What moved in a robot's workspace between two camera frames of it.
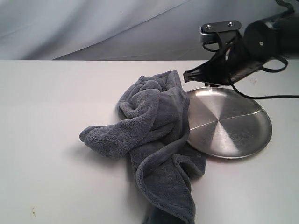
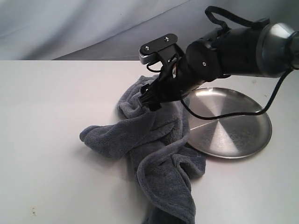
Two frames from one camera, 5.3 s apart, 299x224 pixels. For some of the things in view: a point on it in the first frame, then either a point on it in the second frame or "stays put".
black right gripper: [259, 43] to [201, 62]
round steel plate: [224, 124] stays put
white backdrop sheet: [120, 30] stays put
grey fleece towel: [153, 130] stays put
